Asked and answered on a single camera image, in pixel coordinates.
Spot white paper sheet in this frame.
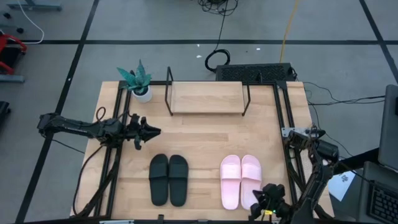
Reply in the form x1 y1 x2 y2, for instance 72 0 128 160
328 170 356 202

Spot pink rubber slide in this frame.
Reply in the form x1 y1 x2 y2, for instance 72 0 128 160
220 154 243 210
241 154 263 211

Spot coiled black cable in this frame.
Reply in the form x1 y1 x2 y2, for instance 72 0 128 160
204 9 231 74

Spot grey table foot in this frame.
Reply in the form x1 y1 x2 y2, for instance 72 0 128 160
0 74 25 83
6 2 62 12

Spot black keyboard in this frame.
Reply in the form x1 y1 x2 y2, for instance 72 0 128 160
366 182 398 224
215 63 296 83

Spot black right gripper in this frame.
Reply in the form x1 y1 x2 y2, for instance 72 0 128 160
248 183 292 220

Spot black aluminium table frame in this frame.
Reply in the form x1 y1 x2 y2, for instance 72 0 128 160
73 80 335 220

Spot white cable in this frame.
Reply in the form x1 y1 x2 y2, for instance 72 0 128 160
17 0 45 44

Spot black metal beam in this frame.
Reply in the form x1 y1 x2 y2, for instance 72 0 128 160
334 147 380 175

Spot grey monitor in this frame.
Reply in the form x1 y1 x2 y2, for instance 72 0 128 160
377 84 398 172

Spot red metal cart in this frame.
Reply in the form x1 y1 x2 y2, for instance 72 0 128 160
0 29 28 75

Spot black cable tangle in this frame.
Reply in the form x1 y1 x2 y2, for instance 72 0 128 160
197 0 239 17

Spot grey desk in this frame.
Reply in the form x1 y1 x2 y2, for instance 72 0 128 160
356 161 398 224

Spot silver mount plate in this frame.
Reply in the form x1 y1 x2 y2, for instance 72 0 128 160
281 126 308 138

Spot green succulent plant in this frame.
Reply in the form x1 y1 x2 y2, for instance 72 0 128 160
116 59 152 95

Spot black rubber slide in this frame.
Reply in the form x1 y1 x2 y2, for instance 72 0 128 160
168 154 190 208
148 153 170 207

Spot white plant pot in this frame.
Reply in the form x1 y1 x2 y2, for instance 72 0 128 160
131 84 154 104

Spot yellow cable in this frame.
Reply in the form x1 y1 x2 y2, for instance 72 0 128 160
279 0 300 64

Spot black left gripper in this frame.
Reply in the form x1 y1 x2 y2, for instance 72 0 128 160
124 113 162 151

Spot wooden shelf black metal frame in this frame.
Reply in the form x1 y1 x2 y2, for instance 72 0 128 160
164 66 251 117

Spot black chair base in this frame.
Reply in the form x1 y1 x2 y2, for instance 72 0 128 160
0 101 12 125

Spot thin black cables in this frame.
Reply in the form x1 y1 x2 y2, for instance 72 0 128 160
303 81 386 106

